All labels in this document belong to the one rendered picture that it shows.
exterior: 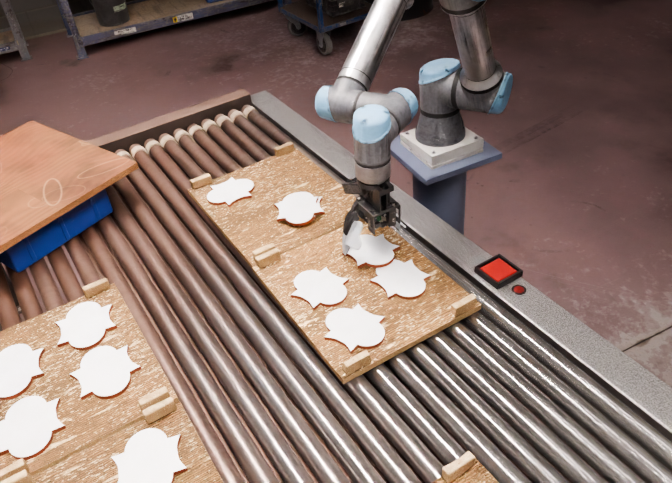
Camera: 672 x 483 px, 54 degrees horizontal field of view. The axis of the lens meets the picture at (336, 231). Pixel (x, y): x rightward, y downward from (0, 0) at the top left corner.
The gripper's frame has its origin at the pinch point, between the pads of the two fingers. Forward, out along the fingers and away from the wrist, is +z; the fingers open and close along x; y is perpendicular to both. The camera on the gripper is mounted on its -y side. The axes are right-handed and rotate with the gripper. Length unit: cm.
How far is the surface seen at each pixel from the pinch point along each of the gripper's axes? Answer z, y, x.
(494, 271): 3.5, 21.5, 19.3
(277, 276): 3.9, -5.8, -22.1
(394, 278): 2.2, 11.5, -1.3
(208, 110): 7, -93, -4
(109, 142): 6, -93, -37
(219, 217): 5.2, -35.6, -24.1
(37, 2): 93, -499, -6
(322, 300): 2.3, 8.1, -18.0
